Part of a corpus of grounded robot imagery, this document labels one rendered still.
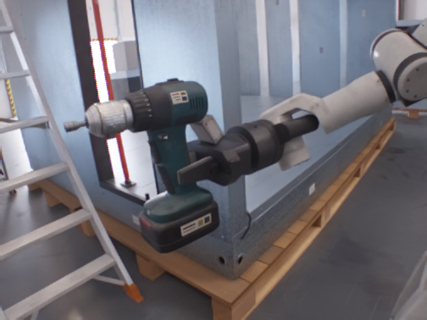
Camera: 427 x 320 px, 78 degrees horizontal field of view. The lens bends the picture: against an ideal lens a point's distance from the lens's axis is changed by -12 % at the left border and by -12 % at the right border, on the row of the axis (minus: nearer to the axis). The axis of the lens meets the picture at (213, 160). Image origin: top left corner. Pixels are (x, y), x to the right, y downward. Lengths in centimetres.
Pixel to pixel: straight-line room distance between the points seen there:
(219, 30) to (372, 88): 52
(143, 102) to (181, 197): 15
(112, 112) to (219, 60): 59
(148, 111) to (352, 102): 35
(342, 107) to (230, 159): 24
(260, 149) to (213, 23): 52
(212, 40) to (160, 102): 57
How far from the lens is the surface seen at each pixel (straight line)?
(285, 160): 57
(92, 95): 171
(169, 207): 42
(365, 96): 55
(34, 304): 131
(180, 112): 39
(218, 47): 91
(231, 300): 115
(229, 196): 101
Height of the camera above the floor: 99
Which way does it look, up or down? 19 degrees down
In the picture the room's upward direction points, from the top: 5 degrees counter-clockwise
